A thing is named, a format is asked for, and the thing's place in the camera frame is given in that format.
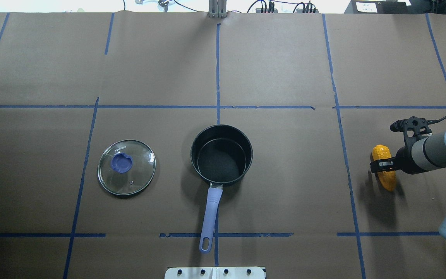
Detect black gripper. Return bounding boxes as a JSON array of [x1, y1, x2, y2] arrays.
[[370, 146, 421, 175]]

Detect black box with label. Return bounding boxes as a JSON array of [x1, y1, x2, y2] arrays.
[[344, 0, 411, 14]]

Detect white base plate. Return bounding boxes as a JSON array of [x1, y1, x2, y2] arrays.
[[164, 266, 267, 279]]

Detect black saucepan purple handle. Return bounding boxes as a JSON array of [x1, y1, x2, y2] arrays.
[[190, 125, 253, 254]]

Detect black cables at back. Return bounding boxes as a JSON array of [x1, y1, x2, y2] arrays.
[[246, 0, 317, 14]]

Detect glass pot lid blue knob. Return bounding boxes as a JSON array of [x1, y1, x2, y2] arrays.
[[97, 139, 156, 197]]

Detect yellow corn cob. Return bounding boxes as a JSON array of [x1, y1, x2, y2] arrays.
[[371, 145, 397, 192]]

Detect grey metal post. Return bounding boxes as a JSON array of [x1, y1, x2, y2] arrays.
[[208, 0, 228, 18]]

